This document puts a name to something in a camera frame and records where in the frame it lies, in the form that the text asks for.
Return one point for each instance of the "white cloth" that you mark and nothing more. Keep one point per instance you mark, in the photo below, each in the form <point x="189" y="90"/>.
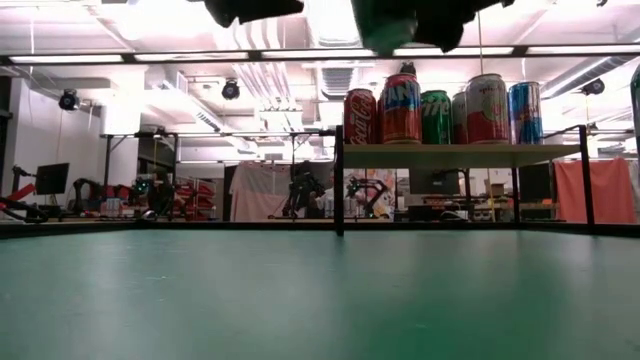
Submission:
<point x="257" y="195"/>

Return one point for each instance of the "red black background machine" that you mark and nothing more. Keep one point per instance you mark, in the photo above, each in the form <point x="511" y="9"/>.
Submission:
<point x="22" y="192"/>

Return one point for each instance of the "black cloth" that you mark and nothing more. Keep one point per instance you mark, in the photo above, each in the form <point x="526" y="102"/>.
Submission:
<point x="320" y="170"/>

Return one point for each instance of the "wooden shelf with black frame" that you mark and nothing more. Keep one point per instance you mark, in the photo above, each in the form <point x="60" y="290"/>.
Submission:
<point x="450" y="156"/>

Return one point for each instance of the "red parts bin rack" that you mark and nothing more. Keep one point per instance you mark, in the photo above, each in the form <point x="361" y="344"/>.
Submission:
<point x="200" y="197"/>

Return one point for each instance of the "black computer monitor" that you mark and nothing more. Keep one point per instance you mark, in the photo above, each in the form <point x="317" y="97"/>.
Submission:
<point x="51" y="178"/>
<point x="434" y="182"/>

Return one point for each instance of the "black screen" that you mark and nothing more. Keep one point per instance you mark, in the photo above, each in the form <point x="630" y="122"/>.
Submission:
<point x="535" y="182"/>

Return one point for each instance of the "red soda can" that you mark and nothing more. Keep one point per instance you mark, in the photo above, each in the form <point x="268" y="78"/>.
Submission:
<point x="360" y="117"/>
<point x="400" y="107"/>

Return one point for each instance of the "green table mat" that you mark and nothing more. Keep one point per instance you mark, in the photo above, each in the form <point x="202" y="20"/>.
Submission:
<point x="250" y="310"/>

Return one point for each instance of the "red fabric cover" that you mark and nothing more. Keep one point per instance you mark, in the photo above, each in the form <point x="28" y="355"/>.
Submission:
<point x="600" y="192"/>

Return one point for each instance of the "black metal table frame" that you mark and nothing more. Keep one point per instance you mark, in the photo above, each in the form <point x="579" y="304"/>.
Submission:
<point x="250" y="226"/>

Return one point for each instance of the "black overhead light bar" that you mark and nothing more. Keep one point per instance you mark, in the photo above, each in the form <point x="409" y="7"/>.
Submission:
<point x="255" y="55"/>

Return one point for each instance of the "cardboard box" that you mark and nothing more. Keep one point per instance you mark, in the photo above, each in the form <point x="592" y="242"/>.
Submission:
<point x="496" y="189"/>

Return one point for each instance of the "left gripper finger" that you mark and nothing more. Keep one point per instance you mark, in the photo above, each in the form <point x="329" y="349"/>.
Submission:
<point x="270" y="7"/>

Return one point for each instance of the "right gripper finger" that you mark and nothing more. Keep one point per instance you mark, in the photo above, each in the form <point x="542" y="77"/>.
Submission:
<point x="440" y="30"/>

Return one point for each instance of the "floral patterned cloth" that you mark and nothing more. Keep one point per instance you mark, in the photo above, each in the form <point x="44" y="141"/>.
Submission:
<point x="385" y="200"/>

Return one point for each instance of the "slim Red Bull can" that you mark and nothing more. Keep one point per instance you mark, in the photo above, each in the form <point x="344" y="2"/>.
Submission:
<point x="525" y="112"/>

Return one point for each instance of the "black ceiling spotlight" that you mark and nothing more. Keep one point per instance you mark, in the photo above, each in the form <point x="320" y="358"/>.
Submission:
<point x="407" y="68"/>
<point x="593" y="86"/>
<point x="230" y="90"/>
<point x="68" y="100"/>

